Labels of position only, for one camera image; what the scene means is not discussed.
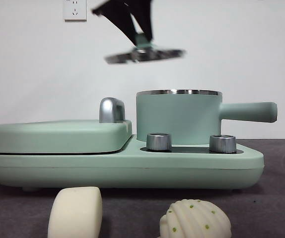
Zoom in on smooth plain white bun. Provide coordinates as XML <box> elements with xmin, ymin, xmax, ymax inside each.
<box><xmin>47</xmin><ymin>186</ymin><xmax>103</xmax><ymax>238</ymax></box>

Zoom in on silver griddle cover handle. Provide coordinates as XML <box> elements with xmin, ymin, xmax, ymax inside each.
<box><xmin>99</xmin><ymin>98</ymin><xmax>126</xmax><ymax>124</ymax></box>

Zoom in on green pot with handle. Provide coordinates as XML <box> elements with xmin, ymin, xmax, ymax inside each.
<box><xmin>135</xmin><ymin>88</ymin><xmax>279</xmax><ymax>144</ymax></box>

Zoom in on green breakfast machine base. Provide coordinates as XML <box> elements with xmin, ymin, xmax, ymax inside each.
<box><xmin>0</xmin><ymin>135</ymin><xmax>265</xmax><ymax>193</ymax></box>

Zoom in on white wall socket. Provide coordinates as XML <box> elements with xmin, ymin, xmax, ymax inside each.
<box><xmin>63</xmin><ymin>0</ymin><xmax>88</xmax><ymax>22</ymax></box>

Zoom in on green hinged griddle cover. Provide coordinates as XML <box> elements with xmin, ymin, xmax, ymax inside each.
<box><xmin>0</xmin><ymin>119</ymin><xmax>133</xmax><ymax>154</ymax></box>

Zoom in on silver control knob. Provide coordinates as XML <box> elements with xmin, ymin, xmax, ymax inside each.
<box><xmin>146</xmin><ymin>133</ymin><xmax>172</xmax><ymax>151</ymax></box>
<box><xmin>209</xmin><ymin>134</ymin><xmax>237</xmax><ymax>153</ymax></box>

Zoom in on ridged white bun green dots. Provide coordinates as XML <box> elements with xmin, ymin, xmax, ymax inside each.
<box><xmin>158</xmin><ymin>198</ymin><xmax>232</xmax><ymax>238</ymax></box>

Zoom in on glass lid with green knob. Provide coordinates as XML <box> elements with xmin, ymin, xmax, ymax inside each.
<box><xmin>104</xmin><ymin>33</ymin><xmax>186</xmax><ymax>64</ymax></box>

